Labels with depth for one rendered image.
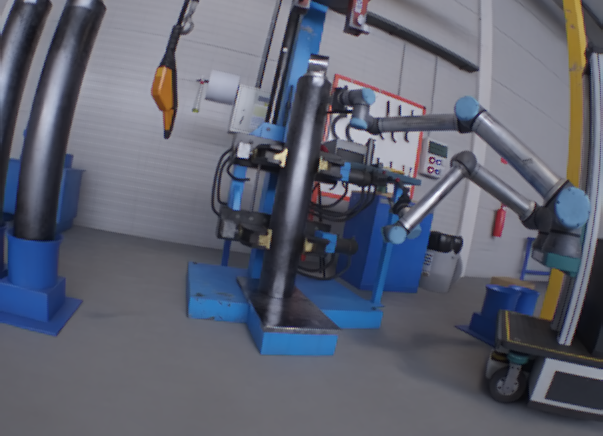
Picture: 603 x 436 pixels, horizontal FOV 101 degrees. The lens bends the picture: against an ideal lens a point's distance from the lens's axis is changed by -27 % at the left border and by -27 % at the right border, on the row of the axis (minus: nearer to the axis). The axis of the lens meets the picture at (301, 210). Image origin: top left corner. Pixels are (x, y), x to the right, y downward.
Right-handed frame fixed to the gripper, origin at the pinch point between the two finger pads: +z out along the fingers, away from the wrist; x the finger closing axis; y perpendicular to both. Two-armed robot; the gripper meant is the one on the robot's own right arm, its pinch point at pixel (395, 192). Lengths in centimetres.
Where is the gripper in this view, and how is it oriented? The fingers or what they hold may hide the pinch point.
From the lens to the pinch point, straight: 210.1
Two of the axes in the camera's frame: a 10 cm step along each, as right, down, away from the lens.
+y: -9.3, -1.6, -3.4
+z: -1.3, -7.0, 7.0
